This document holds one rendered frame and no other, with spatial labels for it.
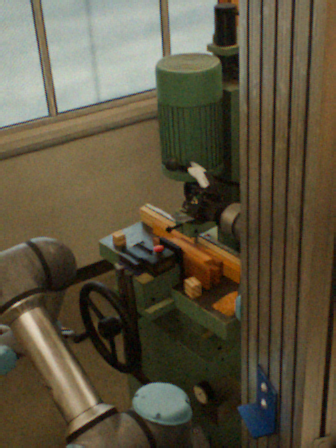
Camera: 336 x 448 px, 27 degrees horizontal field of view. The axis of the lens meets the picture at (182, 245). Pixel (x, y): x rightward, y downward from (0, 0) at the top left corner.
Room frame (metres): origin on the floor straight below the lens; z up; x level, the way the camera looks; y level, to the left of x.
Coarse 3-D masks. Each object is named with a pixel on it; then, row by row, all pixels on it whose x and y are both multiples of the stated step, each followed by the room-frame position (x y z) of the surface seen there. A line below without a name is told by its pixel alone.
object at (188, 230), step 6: (180, 210) 1.79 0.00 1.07; (180, 222) 1.78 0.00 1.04; (210, 222) 1.79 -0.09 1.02; (180, 228) 1.78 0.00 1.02; (186, 228) 1.76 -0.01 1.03; (192, 228) 1.75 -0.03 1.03; (198, 228) 1.76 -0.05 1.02; (204, 228) 1.78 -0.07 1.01; (210, 228) 1.79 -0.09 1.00; (186, 234) 1.76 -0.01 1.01; (192, 234) 1.75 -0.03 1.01; (198, 234) 1.76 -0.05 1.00
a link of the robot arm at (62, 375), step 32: (0, 256) 1.24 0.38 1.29; (32, 256) 1.25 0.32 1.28; (0, 288) 1.17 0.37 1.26; (32, 288) 1.19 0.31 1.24; (0, 320) 1.15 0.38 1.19; (32, 320) 1.14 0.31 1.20; (32, 352) 1.10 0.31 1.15; (64, 352) 1.10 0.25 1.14; (64, 384) 1.04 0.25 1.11; (64, 416) 1.01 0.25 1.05; (96, 416) 0.99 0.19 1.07; (128, 416) 1.01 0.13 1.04
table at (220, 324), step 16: (144, 224) 2.01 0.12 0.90; (112, 240) 1.92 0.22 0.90; (128, 240) 1.92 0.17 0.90; (112, 256) 1.87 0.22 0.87; (176, 288) 1.64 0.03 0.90; (224, 288) 1.62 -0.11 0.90; (160, 304) 1.61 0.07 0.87; (176, 304) 1.62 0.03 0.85; (192, 304) 1.57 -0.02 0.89; (208, 304) 1.55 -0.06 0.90; (208, 320) 1.52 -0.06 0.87; (224, 320) 1.48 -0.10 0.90; (224, 336) 1.47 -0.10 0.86
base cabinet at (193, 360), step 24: (144, 336) 1.76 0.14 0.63; (168, 336) 1.66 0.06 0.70; (144, 360) 1.77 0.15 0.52; (168, 360) 1.67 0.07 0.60; (192, 360) 1.58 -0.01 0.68; (216, 360) 1.55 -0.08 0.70; (240, 360) 1.61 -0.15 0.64; (192, 384) 1.58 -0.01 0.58; (192, 408) 1.58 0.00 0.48; (216, 432) 1.54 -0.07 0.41; (240, 432) 1.61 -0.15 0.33
